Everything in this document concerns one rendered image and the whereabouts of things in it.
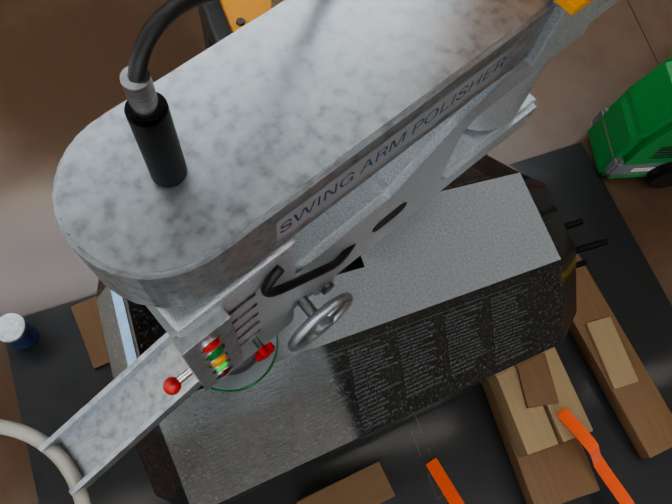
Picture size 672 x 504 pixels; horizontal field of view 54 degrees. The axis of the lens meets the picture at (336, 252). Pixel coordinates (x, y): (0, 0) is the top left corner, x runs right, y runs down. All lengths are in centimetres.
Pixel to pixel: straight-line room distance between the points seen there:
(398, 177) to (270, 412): 77
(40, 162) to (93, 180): 210
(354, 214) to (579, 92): 222
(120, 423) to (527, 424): 137
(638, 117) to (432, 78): 199
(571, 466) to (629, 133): 126
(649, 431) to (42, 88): 269
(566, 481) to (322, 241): 163
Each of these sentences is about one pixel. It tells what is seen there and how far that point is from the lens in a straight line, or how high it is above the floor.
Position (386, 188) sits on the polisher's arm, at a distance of 107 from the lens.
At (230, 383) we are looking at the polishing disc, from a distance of 152.
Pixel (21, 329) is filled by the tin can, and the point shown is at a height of 15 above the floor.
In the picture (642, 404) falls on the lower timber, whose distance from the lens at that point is 264.
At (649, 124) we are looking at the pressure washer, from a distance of 272.
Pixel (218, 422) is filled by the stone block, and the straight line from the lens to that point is 162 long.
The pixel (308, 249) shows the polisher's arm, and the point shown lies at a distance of 103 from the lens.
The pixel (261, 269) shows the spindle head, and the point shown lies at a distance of 86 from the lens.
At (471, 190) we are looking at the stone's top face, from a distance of 177.
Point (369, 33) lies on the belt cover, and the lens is 85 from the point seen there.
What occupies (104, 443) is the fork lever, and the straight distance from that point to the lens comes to 149.
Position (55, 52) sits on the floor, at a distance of 313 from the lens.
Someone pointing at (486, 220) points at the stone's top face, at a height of 85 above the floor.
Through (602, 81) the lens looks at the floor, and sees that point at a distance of 325.
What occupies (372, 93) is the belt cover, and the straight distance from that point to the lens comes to 80.
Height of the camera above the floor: 238
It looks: 69 degrees down
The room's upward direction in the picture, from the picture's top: 11 degrees clockwise
